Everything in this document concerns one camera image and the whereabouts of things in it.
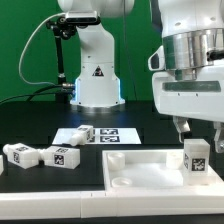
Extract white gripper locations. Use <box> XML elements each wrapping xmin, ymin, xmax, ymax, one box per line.
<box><xmin>152</xmin><ymin>70</ymin><xmax>224</xmax><ymax>153</ymax></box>

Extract white square table top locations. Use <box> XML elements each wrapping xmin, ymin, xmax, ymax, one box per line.
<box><xmin>102</xmin><ymin>149</ymin><xmax>223</xmax><ymax>191</ymax></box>

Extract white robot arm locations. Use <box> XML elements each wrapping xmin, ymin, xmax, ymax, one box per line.
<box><xmin>57</xmin><ymin>0</ymin><xmax>224</xmax><ymax>152</ymax></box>

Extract white L-shaped fence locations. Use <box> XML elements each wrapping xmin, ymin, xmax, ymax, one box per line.
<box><xmin>0</xmin><ymin>186</ymin><xmax>224</xmax><ymax>220</ymax></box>

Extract white marker sheet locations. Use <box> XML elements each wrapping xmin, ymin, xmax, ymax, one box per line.
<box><xmin>53</xmin><ymin>128</ymin><xmax>141</xmax><ymax>145</ymax></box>

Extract white block at left edge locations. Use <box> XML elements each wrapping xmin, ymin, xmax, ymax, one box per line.
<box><xmin>0</xmin><ymin>155</ymin><xmax>4</xmax><ymax>176</ymax></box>

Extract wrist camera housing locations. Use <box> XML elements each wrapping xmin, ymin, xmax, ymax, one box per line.
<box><xmin>148</xmin><ymin>46</ymin><xmax>165</xmax><ymax>71</ymax></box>

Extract silver camera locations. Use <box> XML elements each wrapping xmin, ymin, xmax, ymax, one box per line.
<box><xmin>65</xmin><ymin>11</ymin><xmax>100</xmax><ymax>25</ymax></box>

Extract black cables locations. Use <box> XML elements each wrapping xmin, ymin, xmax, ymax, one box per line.
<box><xmin>0</xmin><ymin>83</ymin><xmax>76</xmax><ymax>105</ymax></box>

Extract black camera stand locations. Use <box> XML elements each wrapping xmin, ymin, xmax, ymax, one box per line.
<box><xmin>46</xmin><ymin>16</ymin><xmax>76</xmax><ymax>103</ymax></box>

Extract grey camera cable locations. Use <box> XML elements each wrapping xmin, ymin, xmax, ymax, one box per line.
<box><xmin>18</xmin><ymin>12</ymin><xmax>66</xmax><ymax>87</ymax></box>

